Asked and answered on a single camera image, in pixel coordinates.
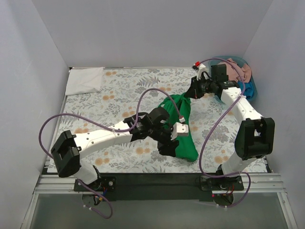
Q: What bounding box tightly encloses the green t shirt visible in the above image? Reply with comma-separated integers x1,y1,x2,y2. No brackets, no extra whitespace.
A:
159,94,198,162

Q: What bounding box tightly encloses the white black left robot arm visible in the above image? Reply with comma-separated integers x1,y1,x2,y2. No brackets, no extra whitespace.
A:
51,107,186,191

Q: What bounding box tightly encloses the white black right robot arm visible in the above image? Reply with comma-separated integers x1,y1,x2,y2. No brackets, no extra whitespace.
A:
184,62,275,190

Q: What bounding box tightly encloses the blue plastic basket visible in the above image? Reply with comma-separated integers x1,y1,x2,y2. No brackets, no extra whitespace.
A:
208,55,257,102

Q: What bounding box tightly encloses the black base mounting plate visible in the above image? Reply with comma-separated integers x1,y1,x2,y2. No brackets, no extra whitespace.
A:
73,173,244,201

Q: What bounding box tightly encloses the blue crumpled t shirt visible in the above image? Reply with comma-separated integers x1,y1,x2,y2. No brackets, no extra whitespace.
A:
237,81,254,101

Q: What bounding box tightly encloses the pink crumpled t shirt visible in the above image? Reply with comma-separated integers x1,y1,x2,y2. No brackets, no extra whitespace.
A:
225,58,252,83

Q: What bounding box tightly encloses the floral patterned table cloth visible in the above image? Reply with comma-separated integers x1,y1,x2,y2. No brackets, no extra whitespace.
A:
54,68,239,173

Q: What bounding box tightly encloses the folded white t shirt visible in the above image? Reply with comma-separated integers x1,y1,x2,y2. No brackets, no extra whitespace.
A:
65,67,104,96

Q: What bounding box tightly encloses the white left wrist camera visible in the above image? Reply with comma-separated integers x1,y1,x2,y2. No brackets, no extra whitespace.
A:
171,122,189,140

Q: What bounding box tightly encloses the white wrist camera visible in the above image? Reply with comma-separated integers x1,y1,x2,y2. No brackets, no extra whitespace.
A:
171,122,189,140
192,62,209,80

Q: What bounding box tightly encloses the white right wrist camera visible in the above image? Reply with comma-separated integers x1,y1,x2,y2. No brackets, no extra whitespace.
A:
192,62,209,80

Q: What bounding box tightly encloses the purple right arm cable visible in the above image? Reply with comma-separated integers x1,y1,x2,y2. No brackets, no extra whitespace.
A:
199,58,252,208

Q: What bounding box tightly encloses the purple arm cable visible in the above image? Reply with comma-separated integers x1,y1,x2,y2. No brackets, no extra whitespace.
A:
39,88,185,219
199,58,252,208

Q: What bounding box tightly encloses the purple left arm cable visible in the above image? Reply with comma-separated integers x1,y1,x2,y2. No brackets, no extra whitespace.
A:
39,88,185,219

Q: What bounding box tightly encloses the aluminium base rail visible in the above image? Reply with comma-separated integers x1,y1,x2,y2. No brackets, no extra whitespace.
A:
34,173,286,194

